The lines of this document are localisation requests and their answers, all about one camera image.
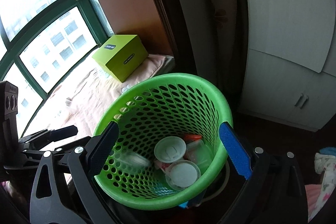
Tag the green cardboard box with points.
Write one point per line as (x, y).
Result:
(123, 56)

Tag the blue box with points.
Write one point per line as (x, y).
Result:
(185, 205)

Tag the orange snack packet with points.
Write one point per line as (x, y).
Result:
(193, 137)

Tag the floral cloth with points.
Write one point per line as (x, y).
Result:
(325, 176)

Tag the green window frame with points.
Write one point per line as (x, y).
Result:
(86, 11)

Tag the clear rectangular plastic container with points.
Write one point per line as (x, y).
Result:
(134, 159)

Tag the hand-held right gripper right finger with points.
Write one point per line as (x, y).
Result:
(235, 150)

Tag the white cabinet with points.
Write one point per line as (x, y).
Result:
(275, 29)

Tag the green perforated plastic basket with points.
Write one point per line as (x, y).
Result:
(168, 98)

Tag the clear round container white lid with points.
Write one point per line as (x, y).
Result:
(183, 174)

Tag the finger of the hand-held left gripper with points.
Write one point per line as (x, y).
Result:
(63, 132)
(65, 146)

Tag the clear plastic lid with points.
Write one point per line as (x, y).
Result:
(195, 150)

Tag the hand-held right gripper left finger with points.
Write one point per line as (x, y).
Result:
(105, 145)

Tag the small white box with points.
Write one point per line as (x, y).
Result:
(68, 102)

